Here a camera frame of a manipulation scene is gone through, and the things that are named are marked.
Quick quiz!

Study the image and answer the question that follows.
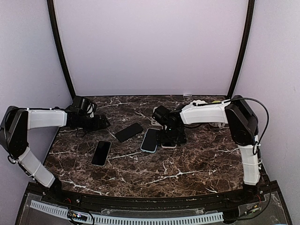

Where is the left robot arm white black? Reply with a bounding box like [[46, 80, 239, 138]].
[[0, 96, 110, 204]]

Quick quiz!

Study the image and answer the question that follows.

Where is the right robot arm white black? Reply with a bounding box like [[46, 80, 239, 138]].
[[152, 95, 262, 203]]

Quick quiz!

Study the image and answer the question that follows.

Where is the small green circuit board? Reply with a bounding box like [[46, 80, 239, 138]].
[[67, 210, 88, 223]]

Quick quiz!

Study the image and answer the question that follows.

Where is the black frame post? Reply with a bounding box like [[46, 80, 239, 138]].
[[47, 0, 76, 99], [226, 0, 255, 98]]

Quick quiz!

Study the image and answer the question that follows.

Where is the white phone case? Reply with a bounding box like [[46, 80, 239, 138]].
[[151, 107, 162, 127]]

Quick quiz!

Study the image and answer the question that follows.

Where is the phone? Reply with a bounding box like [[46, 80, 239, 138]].
[[140, 128, 159, 153], [91, 141, 112, 166], [161, 142, 177, 149]]

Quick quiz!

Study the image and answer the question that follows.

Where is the white slotted cable duct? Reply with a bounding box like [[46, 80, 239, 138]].
[[30, 200, 224, 225]]

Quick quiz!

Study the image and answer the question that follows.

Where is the white patterned mug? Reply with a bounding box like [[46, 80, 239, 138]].
[[209, 122, 226, 129]]

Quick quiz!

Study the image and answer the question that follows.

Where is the right black frame post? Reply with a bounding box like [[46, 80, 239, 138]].
[[226, 0, 255, 98]]

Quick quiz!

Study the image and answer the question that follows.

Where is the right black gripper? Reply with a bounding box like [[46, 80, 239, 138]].
[[156, 126, 187, 145]]

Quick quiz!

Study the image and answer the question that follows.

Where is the black front rail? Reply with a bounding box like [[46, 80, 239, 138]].
[[37, 189, 266, 212]]

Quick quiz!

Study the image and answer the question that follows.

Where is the black smartphone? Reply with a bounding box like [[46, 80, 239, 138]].
[[115, 122, 143, 143]]

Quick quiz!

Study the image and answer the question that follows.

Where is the white scalloped bowl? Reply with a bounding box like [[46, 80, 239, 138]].
[[191, 100, 207, 105]]

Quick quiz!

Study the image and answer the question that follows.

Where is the left black frame post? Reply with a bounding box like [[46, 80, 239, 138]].
[[47, 0, 76, 99]]

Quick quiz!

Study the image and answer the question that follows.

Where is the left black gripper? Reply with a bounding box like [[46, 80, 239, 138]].
[[76, 114, 110, 134]]

